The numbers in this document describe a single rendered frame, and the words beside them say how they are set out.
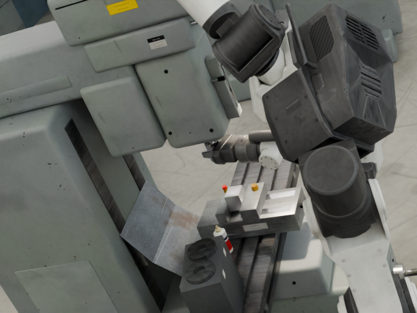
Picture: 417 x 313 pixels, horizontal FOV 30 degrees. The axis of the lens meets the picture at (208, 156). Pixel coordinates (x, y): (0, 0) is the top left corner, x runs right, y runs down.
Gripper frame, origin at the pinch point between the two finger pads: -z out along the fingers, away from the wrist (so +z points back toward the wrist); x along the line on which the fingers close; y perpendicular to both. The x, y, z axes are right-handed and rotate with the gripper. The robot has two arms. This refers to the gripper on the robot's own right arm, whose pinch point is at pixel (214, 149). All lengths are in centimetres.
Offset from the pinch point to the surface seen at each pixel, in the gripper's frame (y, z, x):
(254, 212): 22.2, 8.6, 4.3
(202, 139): -9.9, 5.1, 8.9
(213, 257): 13.2, 14.4, 35.6
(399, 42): 122, -70, -307
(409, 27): 122, -71, -329
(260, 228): 29.2, 8.1, 4.1
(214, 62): -30.0, 12.3, -1.6
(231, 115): -11.7, 10.8, -1.3
